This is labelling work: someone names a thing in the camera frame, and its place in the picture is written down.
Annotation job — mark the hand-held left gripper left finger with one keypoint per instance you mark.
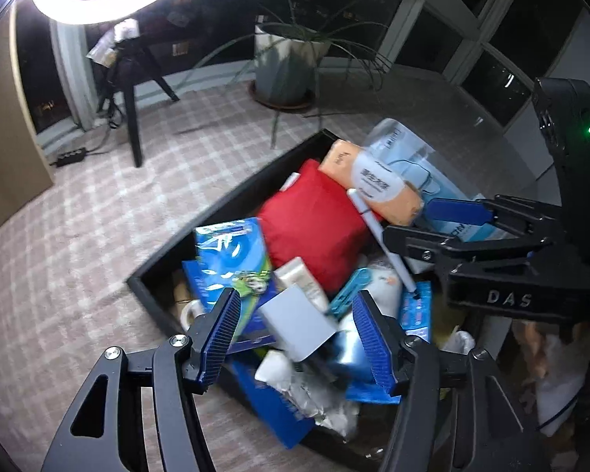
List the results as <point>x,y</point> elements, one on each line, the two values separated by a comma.
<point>220,341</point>

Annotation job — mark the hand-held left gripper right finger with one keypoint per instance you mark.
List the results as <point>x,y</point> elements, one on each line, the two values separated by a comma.
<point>373,349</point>

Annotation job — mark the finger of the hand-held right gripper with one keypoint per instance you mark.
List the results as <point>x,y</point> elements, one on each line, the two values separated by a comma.
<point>455,210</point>
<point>423,248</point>

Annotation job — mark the white pen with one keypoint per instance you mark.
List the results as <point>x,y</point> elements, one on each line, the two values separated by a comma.
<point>368,216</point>

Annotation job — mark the black storage box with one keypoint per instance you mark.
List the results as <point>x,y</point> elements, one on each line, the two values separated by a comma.
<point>236,206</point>

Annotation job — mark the person's right hand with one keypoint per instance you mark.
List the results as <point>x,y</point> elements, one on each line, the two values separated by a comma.
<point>533,354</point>

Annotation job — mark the shiny blue pouch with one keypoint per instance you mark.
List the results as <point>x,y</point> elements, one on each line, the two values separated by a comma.
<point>346,354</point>

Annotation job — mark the dark blue flat box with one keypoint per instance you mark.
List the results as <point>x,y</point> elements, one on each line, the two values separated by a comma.
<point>255,337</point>

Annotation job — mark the white mug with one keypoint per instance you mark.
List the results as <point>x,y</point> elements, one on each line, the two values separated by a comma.
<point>191,312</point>

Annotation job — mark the white round toy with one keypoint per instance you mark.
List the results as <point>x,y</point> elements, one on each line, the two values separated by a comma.
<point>386,290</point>

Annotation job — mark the small blue red-print packet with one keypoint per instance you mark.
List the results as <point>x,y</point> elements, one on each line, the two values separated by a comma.
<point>418,312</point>

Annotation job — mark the teal plastic clip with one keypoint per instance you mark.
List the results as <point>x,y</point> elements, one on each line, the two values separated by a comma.
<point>349,295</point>

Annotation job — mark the crumpled white plastic wrap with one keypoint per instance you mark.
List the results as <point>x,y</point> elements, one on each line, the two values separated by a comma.
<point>314,398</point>

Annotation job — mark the grey white small box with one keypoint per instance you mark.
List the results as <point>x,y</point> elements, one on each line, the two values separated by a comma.
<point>295,319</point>

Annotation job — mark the blue cardboard box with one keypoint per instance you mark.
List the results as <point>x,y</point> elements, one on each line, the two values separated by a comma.
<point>270,403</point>

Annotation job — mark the white tissue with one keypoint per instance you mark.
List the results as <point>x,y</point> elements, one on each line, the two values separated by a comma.
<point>459,341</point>

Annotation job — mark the blue wet wipe packet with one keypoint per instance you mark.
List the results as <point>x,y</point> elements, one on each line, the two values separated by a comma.
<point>231,255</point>

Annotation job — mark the clear face mask packet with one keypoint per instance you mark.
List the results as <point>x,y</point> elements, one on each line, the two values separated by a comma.
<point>398,137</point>

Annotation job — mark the white cream tube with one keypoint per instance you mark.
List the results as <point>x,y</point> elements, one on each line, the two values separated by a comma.
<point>300,275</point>

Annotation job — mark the red fabric pouch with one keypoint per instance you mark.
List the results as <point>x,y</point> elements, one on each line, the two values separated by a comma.
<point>314,221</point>

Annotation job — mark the orange tissue pack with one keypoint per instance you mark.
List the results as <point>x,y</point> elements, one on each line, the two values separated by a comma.
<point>339,162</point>

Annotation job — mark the brown pot saucer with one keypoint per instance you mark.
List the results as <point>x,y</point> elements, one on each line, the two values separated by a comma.
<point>280,104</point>

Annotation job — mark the white plant pot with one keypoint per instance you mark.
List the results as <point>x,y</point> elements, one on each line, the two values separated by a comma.
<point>285,69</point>

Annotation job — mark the black power strip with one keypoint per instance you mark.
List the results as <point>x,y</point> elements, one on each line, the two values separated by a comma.
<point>69,156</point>

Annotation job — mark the green long-leaf plant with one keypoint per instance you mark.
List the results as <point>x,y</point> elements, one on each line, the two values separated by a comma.
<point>295,29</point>

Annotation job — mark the black tripod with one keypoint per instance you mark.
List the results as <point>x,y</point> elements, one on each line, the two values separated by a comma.
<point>130,108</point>

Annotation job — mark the wooden board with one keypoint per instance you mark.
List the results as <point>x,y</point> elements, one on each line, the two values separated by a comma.
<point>10,132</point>

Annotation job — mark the white phone clamp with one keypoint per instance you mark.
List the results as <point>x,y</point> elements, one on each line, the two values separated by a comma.
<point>127,29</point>

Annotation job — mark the white window frame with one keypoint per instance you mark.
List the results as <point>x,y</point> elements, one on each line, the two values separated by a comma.
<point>71,83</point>

